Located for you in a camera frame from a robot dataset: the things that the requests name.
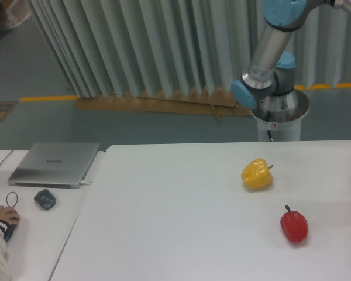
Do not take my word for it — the person's hand at mouse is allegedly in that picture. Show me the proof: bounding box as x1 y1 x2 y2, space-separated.
0 205 20 225

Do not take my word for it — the black computer mouse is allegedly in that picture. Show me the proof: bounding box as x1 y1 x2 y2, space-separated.
4 224 16 242

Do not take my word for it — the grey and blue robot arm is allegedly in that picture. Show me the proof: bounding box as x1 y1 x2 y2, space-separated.
231 1 351 108

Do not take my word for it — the black open earbud case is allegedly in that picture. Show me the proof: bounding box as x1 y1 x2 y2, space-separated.
34 189 57 211

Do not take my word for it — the silver closed laptop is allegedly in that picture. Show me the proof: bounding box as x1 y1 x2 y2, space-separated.
8 142 100 188

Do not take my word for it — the white laptop charging plug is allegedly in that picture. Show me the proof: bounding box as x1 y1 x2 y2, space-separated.
80 181 92 186

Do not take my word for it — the grey folding partition screen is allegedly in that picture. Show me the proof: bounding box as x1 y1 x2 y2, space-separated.
27 1 351 98

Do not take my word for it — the clear plastic bag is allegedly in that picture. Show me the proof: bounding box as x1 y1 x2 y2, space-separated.
0 0 32 30

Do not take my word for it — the brown cardboard sheet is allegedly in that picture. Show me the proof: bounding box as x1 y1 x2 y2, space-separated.
74 87 251 122

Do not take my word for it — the yellow bell pepper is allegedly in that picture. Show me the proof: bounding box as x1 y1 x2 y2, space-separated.
241 158 273 190

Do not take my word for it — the red bell pepper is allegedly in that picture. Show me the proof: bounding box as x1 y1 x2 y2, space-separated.
280 205 308 244

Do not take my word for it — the black mouse cable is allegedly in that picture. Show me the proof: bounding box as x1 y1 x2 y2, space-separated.
0 149 19 209

